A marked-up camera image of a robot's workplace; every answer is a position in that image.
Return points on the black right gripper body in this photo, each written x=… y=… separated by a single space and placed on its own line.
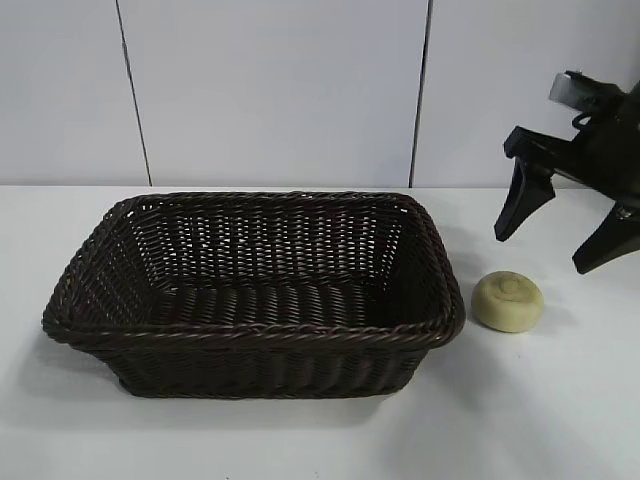
x=610 y=150

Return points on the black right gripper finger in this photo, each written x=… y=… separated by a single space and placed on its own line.
x=612 y=245
x=525 y=200

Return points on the pale yellow round pastry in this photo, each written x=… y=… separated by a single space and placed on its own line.
x=507 y=302

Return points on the dark brown wicker basket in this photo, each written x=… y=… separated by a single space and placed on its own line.
x=260 y=310

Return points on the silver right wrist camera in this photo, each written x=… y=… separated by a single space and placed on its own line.
x=562 y=90

